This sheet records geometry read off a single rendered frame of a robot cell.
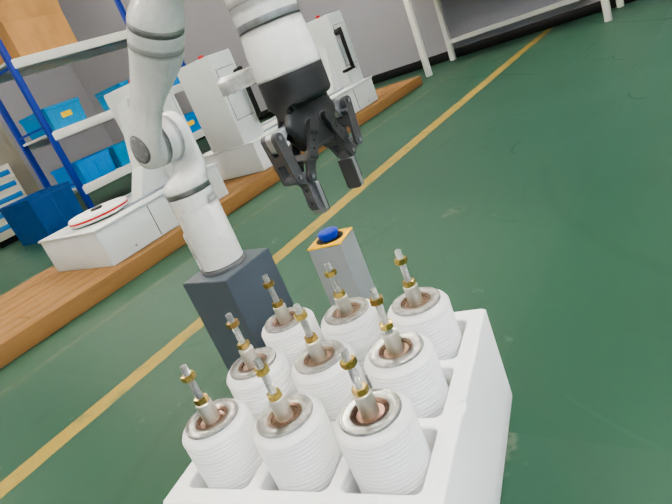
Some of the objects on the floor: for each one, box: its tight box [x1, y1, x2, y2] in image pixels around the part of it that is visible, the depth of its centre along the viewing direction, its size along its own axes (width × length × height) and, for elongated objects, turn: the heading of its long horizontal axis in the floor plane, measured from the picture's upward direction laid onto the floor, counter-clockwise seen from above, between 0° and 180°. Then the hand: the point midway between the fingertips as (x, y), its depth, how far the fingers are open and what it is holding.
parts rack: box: [0, 0, 205, 210], centre depth 564 cm, size 64×189×220 cm, turn 9°
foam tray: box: [163, 309, 512, 504], centre depth 84 cm, size 39×39×18 cm
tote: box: [0, 181, 84, 246], centre depth 477 cm, size 50×41×37 cm
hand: (336, 189), depth 65 cm, fingers open, 6 cm apart
